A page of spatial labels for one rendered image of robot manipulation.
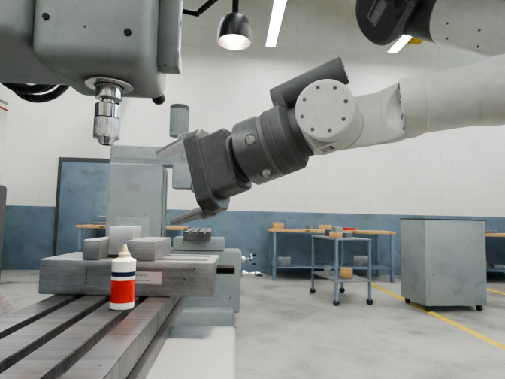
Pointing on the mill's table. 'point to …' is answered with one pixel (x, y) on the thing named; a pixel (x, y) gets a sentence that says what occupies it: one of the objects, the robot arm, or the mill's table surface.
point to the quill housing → (101, 42)
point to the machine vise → (79, 259)
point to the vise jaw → (149, 248)
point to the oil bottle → (122, 281)
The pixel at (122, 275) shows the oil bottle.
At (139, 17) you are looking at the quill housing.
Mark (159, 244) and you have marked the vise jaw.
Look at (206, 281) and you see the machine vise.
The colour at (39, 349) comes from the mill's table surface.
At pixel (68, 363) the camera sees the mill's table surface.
